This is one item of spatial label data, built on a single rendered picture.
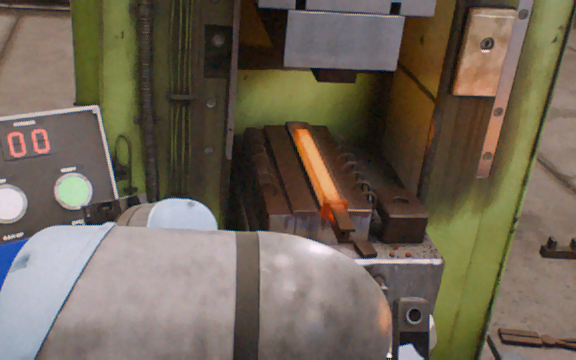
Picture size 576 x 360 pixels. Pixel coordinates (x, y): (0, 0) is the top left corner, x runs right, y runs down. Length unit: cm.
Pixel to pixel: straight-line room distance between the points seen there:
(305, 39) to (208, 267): 84
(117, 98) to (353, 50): 45
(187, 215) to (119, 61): 61
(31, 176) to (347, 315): 81
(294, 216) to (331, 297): 94
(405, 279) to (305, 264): 100
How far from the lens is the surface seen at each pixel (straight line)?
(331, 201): 133
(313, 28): 120
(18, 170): 115
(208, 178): 144
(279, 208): 136
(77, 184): 117
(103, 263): 40
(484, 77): 147
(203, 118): 139
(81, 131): 118
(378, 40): 124
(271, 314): 39
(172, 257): 40
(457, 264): 169
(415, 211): 142
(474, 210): 162
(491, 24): 144
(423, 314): 96
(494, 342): 162
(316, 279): 41
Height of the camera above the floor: 163
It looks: 27 degrees down
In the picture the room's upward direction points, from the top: 6 degrees clockwise
